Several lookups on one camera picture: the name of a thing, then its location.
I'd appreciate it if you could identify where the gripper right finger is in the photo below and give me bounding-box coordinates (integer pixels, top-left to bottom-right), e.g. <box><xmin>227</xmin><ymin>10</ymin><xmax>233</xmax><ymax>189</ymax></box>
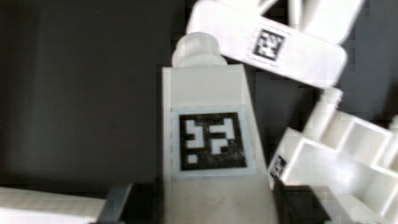
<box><xmin>272</xmin><ymin>181</ymin><xmax>362</xmax><ymax>224</ymax></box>

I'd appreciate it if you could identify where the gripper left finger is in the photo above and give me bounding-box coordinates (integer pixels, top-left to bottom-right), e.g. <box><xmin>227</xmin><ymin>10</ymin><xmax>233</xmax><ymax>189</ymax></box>
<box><xmin>94</xmin><ymin>182</ymin><xmax>161</xmax><ymax>224</ymax></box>

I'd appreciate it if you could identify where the white chair seat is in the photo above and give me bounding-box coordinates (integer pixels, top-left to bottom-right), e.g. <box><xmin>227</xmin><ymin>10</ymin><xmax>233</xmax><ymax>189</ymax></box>
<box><xmin>268</xmin><ymin>88</ymin><xmax>398</xmax><ymax>224</ymax></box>

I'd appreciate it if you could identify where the long white chair leg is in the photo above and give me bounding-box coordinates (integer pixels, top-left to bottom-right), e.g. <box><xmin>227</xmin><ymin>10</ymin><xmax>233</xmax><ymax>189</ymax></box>
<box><xmin>161</xmin><ymin>32</ymin><xmax>279</xmax><ymax>224</ymax></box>

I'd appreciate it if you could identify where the white chair back frame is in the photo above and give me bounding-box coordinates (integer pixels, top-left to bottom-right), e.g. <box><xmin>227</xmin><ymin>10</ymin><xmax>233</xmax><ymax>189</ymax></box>
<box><xmin>186</xmin><ymin>0</ymin><xmax>364</xmax><ymax>88</ymax></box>

